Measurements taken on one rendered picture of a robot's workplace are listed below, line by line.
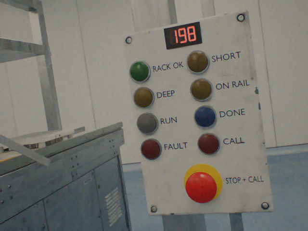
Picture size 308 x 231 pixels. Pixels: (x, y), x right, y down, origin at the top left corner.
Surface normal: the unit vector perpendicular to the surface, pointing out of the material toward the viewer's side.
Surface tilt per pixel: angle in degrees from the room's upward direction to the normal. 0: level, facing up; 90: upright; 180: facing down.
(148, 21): 90
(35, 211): 90
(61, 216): 90
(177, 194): 90
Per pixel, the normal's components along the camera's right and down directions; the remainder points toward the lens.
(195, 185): -0.33, 0.03
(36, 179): 0.95, -0.12
